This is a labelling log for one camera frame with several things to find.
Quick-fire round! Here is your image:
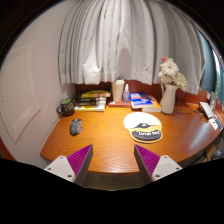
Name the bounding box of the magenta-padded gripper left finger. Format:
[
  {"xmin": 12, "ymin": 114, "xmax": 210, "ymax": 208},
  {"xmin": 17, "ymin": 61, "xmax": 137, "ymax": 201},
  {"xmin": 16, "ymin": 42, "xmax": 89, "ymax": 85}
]
[{"xmin": 43, "ymin": 143, "xmax": 94, "ymax": 188}]

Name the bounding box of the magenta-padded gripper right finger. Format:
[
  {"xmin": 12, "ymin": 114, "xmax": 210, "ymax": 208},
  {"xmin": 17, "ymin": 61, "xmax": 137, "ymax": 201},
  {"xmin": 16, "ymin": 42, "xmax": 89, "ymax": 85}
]
[{"xmin": 134, "ymin": 144, "xmax": 184, "ymax": 184}]

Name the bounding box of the grey black computer mouse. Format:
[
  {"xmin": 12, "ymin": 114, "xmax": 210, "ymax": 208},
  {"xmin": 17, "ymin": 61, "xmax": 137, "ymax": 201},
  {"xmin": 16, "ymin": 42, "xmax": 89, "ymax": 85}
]
[{"xmin": 69, "ymin": 118, "xmax": 84, "ymax": 136}]

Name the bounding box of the white yellow black mouse pad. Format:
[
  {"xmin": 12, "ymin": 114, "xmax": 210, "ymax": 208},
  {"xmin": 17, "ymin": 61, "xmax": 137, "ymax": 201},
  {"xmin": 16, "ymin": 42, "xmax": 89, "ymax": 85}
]
[{"xmin": 122, "ymin": 111, "xmax": 164, "ymax": 145}]

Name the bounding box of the dark mug with green inside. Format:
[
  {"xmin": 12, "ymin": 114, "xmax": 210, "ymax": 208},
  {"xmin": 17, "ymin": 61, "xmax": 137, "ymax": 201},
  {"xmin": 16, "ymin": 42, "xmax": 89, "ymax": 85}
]
[{"xmin": 56, "ymin": 97, "xmax": 76, "ymax": 117}]

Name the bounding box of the orange cover book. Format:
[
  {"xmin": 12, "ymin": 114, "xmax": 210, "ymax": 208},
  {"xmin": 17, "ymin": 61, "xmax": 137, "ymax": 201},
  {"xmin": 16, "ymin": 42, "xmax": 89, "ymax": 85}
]
[{"xmin": 141, "ymin": 94, "xmax": 163, "ymax": 113}]

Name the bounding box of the small white box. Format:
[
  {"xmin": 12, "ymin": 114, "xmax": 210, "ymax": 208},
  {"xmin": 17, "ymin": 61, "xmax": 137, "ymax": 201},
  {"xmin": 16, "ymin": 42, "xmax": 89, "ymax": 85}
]
[{"xmin": 208, "ymin": 117, "xmax": 220, "ymax": 131}]

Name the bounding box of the white yellow thick book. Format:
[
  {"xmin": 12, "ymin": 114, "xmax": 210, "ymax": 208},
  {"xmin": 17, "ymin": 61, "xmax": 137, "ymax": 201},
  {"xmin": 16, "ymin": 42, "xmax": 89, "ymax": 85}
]
[{"xmin": 73, "ymin": 103, "xmax": 107, "ymax": 113}]

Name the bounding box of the white pitcher vase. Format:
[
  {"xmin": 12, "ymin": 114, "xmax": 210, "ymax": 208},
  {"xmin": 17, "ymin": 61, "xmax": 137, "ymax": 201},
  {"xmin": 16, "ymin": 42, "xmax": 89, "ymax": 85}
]
[{"xmin": 159, "ymin": 82, "xmax": 180, "ymax": 115}]

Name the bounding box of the black spine book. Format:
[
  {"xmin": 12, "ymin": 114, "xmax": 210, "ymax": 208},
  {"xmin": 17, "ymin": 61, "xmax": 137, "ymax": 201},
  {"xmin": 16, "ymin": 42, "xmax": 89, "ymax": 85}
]
[
  {"xmin": 74, "ymin": 99, "xmax": 107, "ymax": 108},
  {"xmin": 73, "ymin": 94, "xmax": 108, "ymax": 103}
]

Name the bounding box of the white flat device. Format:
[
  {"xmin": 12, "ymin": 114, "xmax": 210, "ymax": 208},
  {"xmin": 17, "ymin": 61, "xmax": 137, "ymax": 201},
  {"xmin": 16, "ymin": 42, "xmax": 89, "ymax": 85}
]
[{"xmin": 198, "ymin": 101, "xmax": 215, "ymax": 120}]

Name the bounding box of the blue cover book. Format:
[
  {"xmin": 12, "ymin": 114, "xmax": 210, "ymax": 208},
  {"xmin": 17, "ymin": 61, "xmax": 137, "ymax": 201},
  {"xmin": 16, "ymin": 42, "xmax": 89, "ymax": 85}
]
[{"xmin": 128, "ymin": 92, "xmax": 154, "ymax": 109}]

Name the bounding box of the red book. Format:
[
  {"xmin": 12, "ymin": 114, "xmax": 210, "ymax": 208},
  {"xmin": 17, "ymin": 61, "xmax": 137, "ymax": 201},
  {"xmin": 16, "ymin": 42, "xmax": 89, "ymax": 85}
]
[{"xmin": 107, "ymin": 98, "xmax": 133, "ymax": 108}]

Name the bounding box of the clear spray bottle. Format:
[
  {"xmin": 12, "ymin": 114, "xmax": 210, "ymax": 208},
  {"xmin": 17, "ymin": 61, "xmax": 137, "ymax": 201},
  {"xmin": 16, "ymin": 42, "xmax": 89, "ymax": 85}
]
[{"xmin": 122, "ymin": 83, "xmax": 131, "ymax": 104}]

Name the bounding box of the cream travel cup with lid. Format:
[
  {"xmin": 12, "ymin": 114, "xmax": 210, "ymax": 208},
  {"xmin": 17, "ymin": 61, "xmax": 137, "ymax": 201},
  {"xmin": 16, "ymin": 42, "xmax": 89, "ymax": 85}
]
[{"xmin": 111, "ymin": 78, "xmax": 126, "ymax": 103}]

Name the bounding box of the white flower bouquet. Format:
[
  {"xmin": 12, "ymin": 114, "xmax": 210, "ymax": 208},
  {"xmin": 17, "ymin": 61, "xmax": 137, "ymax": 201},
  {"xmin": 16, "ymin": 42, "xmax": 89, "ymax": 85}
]
[{"xmin": 157, "ymin": 56, "xmax": 189, "ymax": 90}]

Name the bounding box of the window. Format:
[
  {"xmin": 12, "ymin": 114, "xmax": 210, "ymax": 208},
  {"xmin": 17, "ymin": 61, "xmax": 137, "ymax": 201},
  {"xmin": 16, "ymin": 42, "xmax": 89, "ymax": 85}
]
[{"xmin": 199, "ymin": 33, "xmax": 224, "ymax": 104}]

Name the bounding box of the white pleated curtain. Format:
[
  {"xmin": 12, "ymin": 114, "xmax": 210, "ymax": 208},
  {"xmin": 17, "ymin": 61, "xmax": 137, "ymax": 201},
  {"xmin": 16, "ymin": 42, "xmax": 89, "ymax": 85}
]
[{"xmin": 58, "ymin": 0, "xmax": 207, "ymax": 95}]

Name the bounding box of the black cable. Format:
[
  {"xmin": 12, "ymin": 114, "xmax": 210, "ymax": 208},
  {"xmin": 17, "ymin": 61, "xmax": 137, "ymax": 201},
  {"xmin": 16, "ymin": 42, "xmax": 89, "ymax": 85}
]
[{"xmin": 176, "ymin": 101, "xmax": 202, "ymax": 116}]

